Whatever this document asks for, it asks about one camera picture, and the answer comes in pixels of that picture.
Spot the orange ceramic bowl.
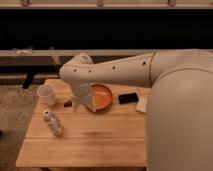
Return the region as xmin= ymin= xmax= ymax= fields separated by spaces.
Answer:
xmin=90 ymin=84 xmax=113 ymax=113

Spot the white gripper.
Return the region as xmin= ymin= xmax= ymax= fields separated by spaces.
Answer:
xmin=71 ymin=83 xmax=96 ymax=112

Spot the white plastic cup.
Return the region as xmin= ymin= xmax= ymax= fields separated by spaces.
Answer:
xmin=37 ymin=84 xmax=56 ymax=106

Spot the wooden bench rail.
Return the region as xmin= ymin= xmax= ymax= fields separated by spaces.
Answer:
xmin=0 ymin=49 xmax=153 ymax=66

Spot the white rectangular block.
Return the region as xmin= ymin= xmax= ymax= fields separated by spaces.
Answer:
xmin=136 ymin=97 xmax=147 ymax=113

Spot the black rectangular block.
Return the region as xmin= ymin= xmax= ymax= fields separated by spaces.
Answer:
xmin=118 ymin=93 xmax=138 ymax=104

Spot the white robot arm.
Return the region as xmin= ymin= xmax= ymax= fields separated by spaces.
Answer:
xmin=59 ymin=49 xmax=213 ymax=171

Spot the small brown object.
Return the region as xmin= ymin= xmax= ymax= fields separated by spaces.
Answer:
xmin=64 ymin=99 xmax=72 ymax=107

